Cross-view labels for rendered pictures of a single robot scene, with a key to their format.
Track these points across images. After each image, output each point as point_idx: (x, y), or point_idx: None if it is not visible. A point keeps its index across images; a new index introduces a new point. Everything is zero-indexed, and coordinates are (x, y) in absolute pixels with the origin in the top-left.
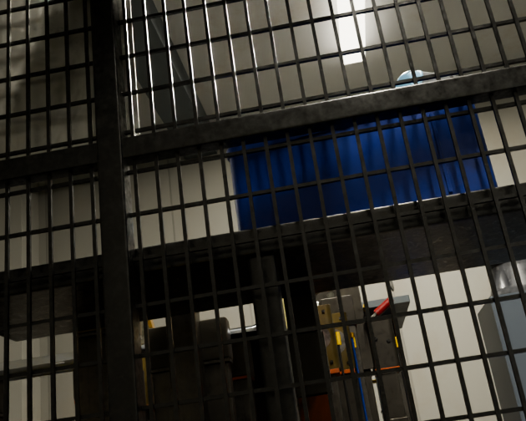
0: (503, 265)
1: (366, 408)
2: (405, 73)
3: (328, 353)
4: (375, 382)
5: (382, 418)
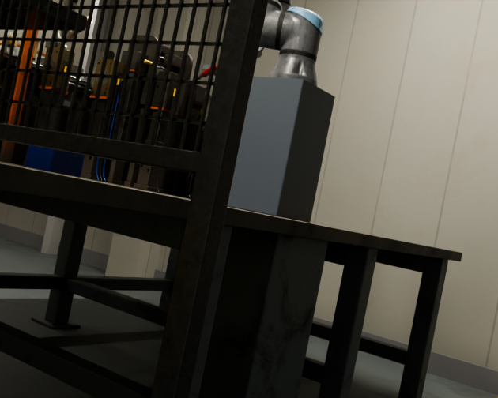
0: (279, 55)
1: (121, 125)
2: None
3: (50, 76)
4: None
5: None
